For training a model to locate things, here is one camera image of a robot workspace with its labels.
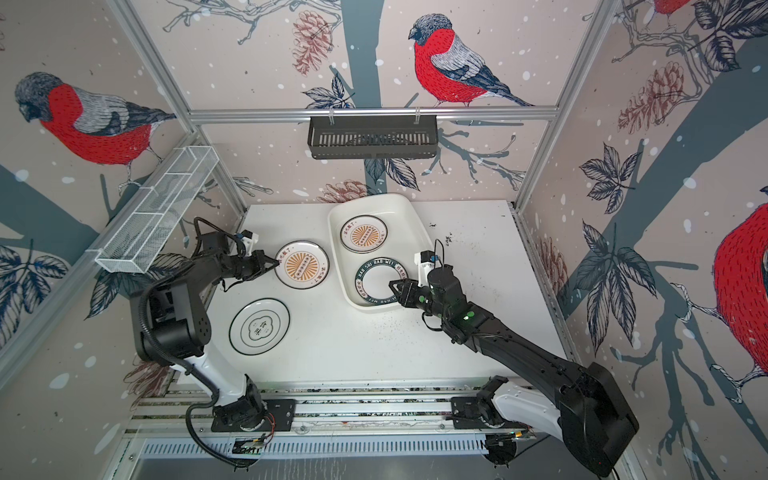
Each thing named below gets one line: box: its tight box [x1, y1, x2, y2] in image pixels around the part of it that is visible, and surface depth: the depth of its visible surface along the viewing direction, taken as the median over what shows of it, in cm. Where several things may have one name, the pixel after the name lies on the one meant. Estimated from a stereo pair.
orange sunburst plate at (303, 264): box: [274, 240, 331, 290], surface depth 100 cm
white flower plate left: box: [229, 298, 291, 356], surface depth 90 cm
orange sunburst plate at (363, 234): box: [339, 214, 389, 254], surface depth 113 cm
